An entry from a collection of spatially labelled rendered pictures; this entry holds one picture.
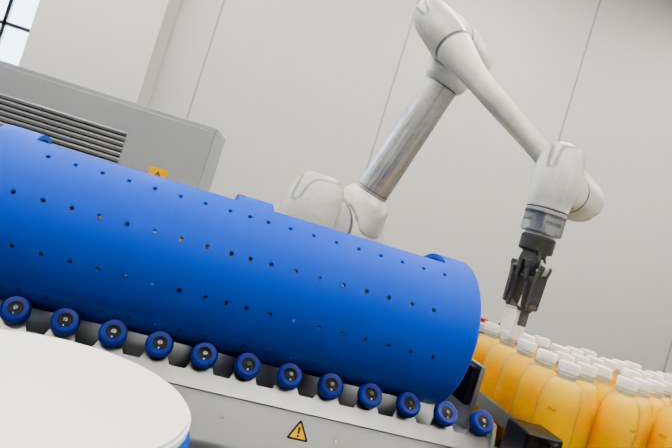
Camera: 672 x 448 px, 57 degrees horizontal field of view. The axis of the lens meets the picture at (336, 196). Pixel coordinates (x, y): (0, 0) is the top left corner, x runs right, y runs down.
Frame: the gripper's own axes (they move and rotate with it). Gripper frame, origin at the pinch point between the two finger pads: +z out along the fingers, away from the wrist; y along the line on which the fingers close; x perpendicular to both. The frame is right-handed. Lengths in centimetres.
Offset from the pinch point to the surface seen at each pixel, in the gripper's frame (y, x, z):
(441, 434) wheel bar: 20.0, -19.6, 20.9
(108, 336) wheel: 20, -80, 18
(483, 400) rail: 5.2, -4.7, 16.6
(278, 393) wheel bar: 20, -51, 20
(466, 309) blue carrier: 21.4, -22.6, -2.1
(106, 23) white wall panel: -244, -145, -75
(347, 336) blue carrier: 22.6, -42.7, 7.6
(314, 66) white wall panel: -259, -26, -96
